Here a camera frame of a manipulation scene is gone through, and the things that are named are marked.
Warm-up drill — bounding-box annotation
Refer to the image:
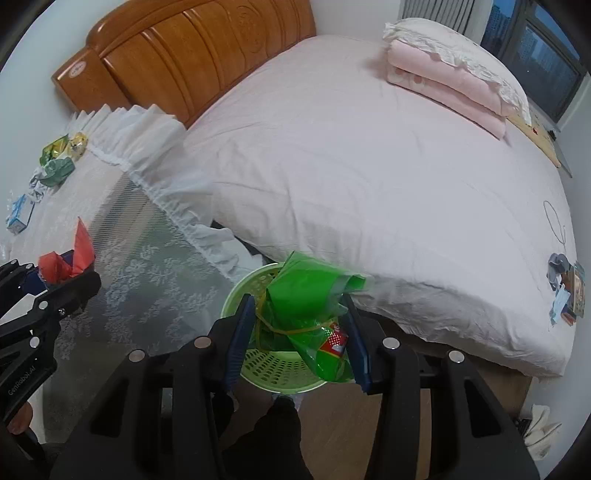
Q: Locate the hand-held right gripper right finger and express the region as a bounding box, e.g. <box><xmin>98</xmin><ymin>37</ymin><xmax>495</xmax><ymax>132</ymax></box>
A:
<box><xmin>341</xmin><ymin>295</ymin><xmax>541</xmax><ymax>480</ymax></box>

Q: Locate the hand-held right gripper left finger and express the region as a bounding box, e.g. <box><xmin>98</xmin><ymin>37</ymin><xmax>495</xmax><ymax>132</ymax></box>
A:
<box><xmin>50</xmin><ymin>295</ymin><xmax>258</xmax><ymax>480</ymax></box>

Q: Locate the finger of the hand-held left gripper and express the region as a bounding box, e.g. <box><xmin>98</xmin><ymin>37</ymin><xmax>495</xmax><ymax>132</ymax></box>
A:
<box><xmin>0</xmin><ymin>250</ymin><xmax>96</xmax><ymax>301</ymax></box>
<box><xmin>0</xmin><ymin>271</ymin><xmax>102</xmax><ymax>370</ymax></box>

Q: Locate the red wrapper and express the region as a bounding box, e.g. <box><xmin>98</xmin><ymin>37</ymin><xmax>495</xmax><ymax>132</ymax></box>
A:
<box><xmin>38</xmin><ymin>217</ymin><xmax>97</xmax><ymax>280</ymax></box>

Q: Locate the green plastic basket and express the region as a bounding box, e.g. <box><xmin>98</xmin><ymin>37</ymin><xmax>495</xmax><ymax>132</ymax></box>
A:
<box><xmin>219</xmin><ymin>263</ymin><xmax>357</xmax><ymax>396</ymax></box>

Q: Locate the green plastic snack bag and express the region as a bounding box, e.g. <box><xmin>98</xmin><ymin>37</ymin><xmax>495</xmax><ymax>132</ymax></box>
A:
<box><xmin>256</xmin><ymin>251</ymin><xmax>371</xmax><ymax>384</ymax></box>

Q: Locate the person's left hand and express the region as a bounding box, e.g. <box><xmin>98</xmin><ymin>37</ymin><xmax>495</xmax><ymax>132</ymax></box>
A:
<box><xmin>7</xmin><ymin>401</ymin><xmax>35</xmax><ymax>437</ymax></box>

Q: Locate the blue white carton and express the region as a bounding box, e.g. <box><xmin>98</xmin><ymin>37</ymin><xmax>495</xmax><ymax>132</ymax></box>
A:
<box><xmin>6</xmin><ymin>194</ymin><xmax>36</xmax><ymax>236</ymax></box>

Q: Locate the white crumpled paper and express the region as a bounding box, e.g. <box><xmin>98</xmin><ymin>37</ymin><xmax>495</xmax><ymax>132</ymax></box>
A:
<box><xmin>28</xmin><ymin>168</ymin><xmax>49</xmax><ymax>204</ymax></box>

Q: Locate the lace covered nightstand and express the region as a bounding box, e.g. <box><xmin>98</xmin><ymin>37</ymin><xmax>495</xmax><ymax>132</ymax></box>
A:
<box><xmin>0</xmin><ymin>104</ymin><xmax>252</xmax><ymax>444</ymax></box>

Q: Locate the green crumpled wrapper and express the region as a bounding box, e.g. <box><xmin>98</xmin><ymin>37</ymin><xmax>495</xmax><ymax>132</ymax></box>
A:
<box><xmin>41</xmin><ymin>157</ymin><xmax>77</xmax><ymax>188</ymax></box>

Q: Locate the white cloth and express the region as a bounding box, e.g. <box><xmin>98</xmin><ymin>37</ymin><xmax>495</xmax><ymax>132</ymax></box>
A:
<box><xmin>516</xmin><ymin>404</ymin><xmax>562</xmax><ymax>460</ymax></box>

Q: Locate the wooden headboard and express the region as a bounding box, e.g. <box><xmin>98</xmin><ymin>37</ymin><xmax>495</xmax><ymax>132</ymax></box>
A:
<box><xmin>52</xmin><ymin>0</ymin><xmax>317</xmax><ymax>130</ymax></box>

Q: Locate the yellow mat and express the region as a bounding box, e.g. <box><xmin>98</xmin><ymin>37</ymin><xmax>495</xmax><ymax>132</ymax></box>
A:
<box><xmin>507</xmin><ymin>111</ymin><xmax>561</xmax><ymax>169</ymax></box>

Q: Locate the pink folded blanket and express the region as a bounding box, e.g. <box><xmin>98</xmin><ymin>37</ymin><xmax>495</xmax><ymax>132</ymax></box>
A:
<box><xmin>387</xmin><ymin>39</ymin><xmax>519</xmax><ymax>140</ymax></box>

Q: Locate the white ruffled pillow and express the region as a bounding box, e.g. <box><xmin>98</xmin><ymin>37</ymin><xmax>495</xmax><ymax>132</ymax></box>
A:
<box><xmin>383</xmin><ymin>17</ymin><xmax>532</xmax><ymax>117</ymax></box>

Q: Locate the white radiator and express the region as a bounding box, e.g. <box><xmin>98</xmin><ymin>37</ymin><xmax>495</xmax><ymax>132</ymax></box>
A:
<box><xmin>401</xmin><ymin>0</ymin><xmax>476</xmax><ymax>36</ymax></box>

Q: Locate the window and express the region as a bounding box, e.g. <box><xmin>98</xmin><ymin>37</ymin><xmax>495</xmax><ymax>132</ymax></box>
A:
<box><xmin>480</xmin><ymin>0</ymin><xmax>588</xmax><ymax>126</ymax></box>

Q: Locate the wooden bed frame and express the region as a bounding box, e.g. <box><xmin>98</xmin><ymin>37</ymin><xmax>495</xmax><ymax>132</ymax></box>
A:
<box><xmin>478</xmin><ymin>362</ymin><xmax>532</xmax><ymax>418</ymax></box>

